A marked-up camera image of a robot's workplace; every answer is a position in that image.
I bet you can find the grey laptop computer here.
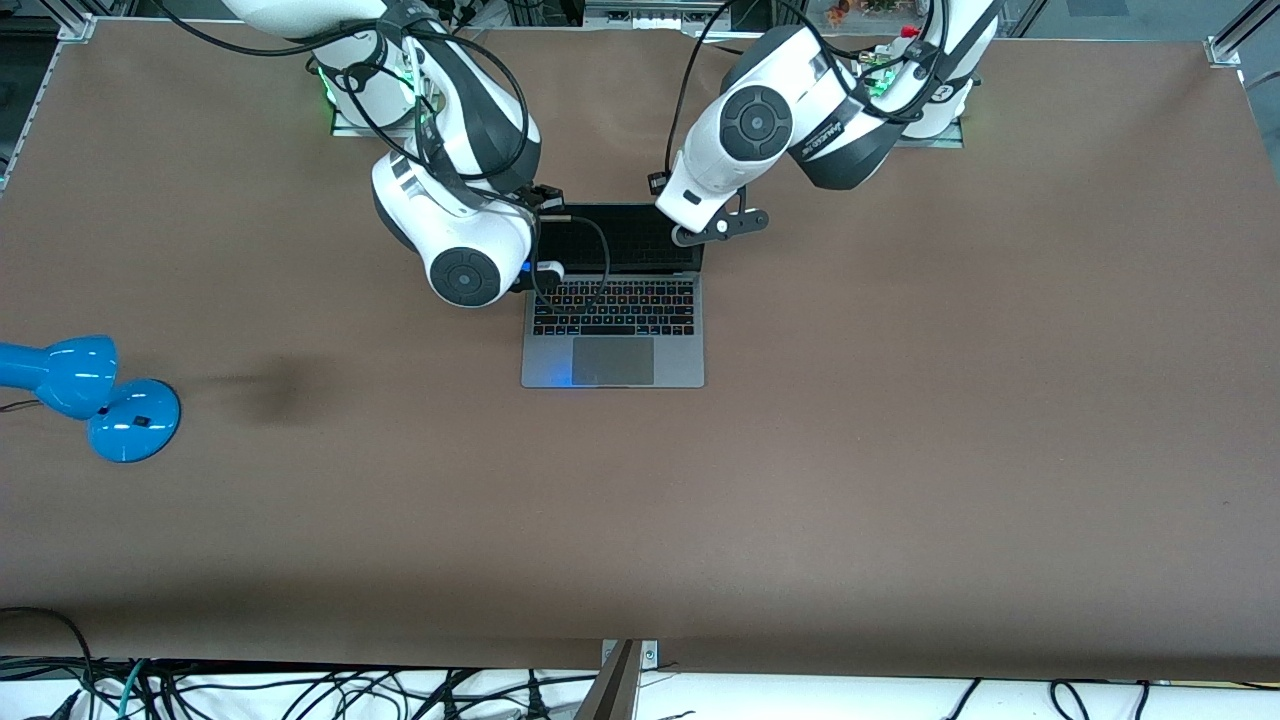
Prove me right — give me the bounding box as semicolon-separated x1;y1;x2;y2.
520;203;707;390

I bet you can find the grey power strip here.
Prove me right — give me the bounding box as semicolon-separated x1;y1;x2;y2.
583;0;733;31

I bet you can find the blue desk lamp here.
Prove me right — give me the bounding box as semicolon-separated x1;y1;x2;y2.
0;335;183;464

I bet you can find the grey metal strut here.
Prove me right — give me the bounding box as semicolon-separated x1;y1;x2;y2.
575;640;643;720

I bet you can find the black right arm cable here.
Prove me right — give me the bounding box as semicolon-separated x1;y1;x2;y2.
150;0;613;326

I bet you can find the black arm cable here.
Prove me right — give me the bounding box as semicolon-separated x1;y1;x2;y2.
648;0;771;197
150;0;613;326

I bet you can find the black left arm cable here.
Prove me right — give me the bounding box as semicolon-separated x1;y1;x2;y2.
648;0;771;197

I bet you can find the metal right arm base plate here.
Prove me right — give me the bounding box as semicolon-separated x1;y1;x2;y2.
330;60;431;138

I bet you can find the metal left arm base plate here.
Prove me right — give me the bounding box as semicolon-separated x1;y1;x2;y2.
895;118;966;149

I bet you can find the aluminium frame corner profile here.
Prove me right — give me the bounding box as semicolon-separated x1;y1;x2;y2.
1203;0;1280;69
0;0;101;191

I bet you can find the teal cable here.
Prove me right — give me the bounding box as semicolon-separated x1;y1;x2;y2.
118;658;151;719

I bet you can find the black looped floor cable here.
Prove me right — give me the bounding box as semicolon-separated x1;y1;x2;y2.
0;607;96;720

